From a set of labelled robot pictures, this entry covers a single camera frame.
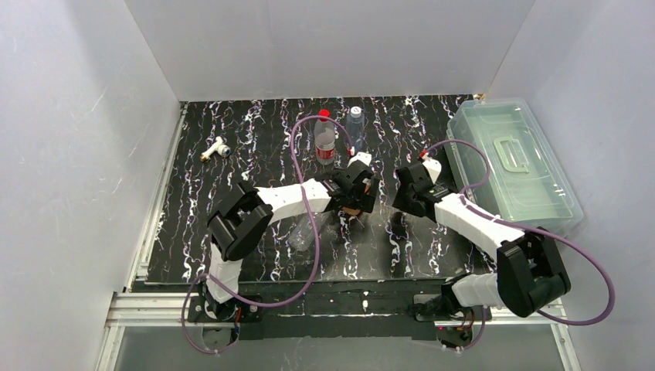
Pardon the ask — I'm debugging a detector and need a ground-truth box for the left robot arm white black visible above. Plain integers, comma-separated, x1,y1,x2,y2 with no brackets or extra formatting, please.
205,160,380,305

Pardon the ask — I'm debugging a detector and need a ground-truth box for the purple cable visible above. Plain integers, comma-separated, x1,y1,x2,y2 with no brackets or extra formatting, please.
181,115,357,356
418,139,616,352

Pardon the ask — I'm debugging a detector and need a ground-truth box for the red label water bottle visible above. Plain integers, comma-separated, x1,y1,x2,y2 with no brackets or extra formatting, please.
314,117,336,165

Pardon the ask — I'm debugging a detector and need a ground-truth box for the clear blue-tinted bottle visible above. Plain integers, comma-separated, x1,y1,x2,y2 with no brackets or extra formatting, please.
345,108,365,153

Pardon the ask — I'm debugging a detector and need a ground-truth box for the red bottle cap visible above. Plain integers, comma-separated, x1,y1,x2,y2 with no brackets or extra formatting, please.
318,109,331,122

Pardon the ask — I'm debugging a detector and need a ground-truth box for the orange juice bottle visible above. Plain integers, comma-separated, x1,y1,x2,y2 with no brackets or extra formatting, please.
341,206,363,216

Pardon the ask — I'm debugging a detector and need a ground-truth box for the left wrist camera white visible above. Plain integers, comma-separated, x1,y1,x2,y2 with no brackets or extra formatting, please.
347,151,372,174

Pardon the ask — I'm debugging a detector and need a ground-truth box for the clear plastic bottle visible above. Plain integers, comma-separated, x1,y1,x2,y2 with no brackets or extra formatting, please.
289,213,331,251

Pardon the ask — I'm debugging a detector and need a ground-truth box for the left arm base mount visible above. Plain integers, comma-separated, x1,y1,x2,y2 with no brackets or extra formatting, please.
181,287,263,355

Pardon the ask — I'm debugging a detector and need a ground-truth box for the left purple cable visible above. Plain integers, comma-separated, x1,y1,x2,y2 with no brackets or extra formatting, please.
181,115,357,356

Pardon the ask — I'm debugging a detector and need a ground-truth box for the white pipe fitting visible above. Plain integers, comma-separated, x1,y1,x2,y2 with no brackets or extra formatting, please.
200,136,232,162

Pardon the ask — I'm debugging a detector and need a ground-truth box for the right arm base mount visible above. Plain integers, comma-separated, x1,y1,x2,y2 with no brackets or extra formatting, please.
407,294,492,354

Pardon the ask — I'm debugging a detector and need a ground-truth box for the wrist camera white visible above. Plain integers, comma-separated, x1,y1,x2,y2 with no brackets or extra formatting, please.
423,157,442,184
347,151,372,174

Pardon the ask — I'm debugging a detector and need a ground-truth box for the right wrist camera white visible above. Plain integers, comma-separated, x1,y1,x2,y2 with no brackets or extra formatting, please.
423,157,442,184

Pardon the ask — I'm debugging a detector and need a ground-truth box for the clear plastic storage box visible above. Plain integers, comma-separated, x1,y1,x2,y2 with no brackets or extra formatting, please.
445,98,583,237

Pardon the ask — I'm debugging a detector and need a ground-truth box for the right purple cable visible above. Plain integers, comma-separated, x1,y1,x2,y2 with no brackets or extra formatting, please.
418,139,616,352

